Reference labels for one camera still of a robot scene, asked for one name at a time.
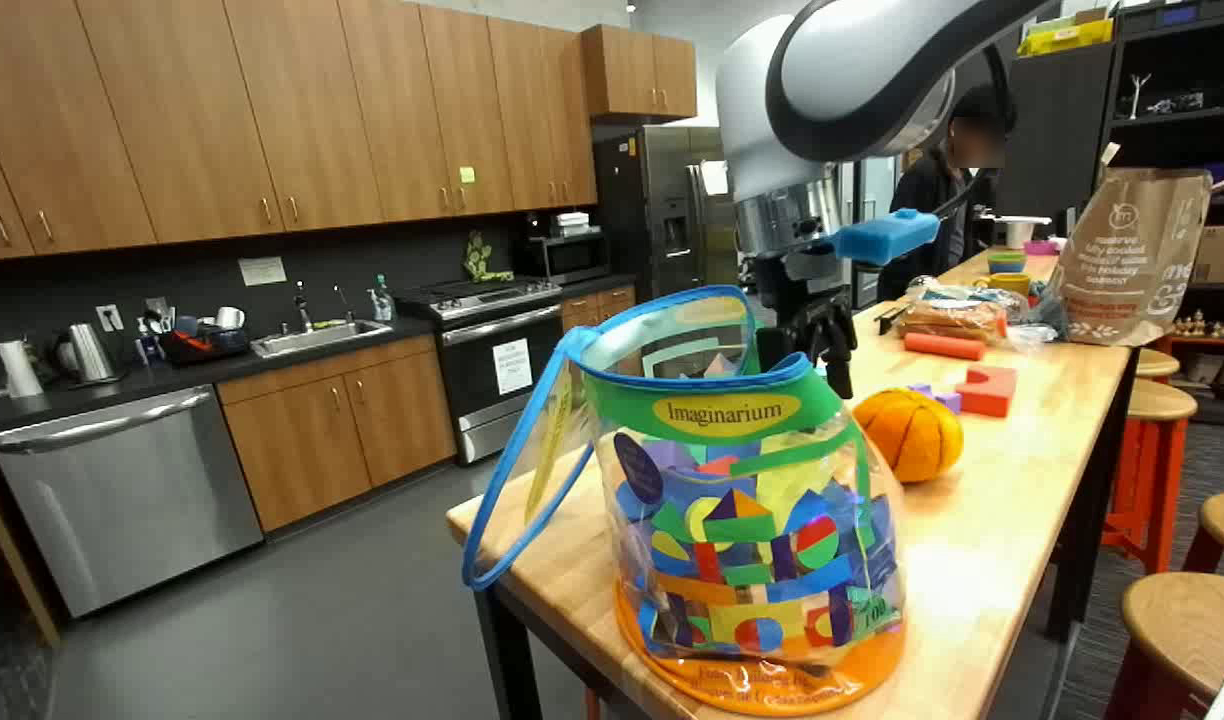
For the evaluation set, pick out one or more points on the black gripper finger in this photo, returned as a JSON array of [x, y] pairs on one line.
[[843, 359], [778, 345]]

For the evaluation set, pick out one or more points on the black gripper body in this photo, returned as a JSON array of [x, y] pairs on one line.
[[806, 284]]

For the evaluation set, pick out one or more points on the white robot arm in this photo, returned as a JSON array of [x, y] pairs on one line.
[[839, 65]]

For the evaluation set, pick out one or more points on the red cylinder block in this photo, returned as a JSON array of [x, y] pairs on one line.
[[941, 345]]

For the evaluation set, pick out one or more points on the small purple cube block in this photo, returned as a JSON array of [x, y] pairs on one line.
[[949, 403]]

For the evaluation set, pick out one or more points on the red arch block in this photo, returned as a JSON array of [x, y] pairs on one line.
[[990, 388]]

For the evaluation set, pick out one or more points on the clear toy bag green rim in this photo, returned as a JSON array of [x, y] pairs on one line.
[[744, 533]]

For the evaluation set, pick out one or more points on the brown printed paper bag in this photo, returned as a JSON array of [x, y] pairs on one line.
[[1131, 263]]

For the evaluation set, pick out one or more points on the orange plush pumpkin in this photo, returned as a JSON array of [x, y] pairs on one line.
[[909, 436]]

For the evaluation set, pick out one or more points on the wooden lower cabinet beside oven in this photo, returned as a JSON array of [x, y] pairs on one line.
[[596, 304]]

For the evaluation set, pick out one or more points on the black microwave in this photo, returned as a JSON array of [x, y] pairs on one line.
[[569, 253]]

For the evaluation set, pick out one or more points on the white paper on oven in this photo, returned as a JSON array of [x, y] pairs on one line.
[[514, 367]]

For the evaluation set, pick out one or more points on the wooden cabinet above fridge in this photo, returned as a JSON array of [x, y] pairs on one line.
[[636, 72]]

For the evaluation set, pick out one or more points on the stainless steel oven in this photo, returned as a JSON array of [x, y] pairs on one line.
[[497, 373]]

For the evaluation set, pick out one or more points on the green plant figure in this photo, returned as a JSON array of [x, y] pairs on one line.
[[481, 257]]

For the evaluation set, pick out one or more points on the green sticker on cabinet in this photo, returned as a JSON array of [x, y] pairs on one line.
[[470, 172]]

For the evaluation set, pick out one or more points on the yellow package on shelf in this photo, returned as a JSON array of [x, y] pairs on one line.
[[1064, 32]]

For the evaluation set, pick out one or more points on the soap bottle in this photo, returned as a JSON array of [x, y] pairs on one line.
[[381, 298]]

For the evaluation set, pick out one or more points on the black shelving unit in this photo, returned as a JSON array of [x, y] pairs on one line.
[[1186, 123]]

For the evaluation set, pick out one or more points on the wooden double-door lower cabinet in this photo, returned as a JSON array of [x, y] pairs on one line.
[[337, 434]]

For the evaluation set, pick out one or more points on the kitchen sink with faucet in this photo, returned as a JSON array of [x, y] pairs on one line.
[[319, 337]]

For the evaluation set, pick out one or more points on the wooden upper cabinets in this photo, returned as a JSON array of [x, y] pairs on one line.
[[278, 113]]

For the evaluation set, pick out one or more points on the dish rack with dishes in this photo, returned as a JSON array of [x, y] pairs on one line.
[[193, 332]]

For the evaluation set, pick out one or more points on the stainless steel dishwasher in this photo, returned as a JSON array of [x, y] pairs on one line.
[[124, 501]]

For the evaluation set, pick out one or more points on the silver electric kettle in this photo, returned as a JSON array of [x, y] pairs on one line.
[[85, 352]]

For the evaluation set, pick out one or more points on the white pitcher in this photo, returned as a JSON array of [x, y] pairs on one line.
[[17, 370]]

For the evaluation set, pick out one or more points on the blue wrist mount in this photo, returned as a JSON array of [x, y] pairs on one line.
[[885, 239]]

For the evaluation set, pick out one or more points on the white wall sign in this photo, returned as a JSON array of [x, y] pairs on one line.
[[261, 268]]

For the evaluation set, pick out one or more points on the white wall outlet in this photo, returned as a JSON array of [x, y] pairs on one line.
[[109, 318]]

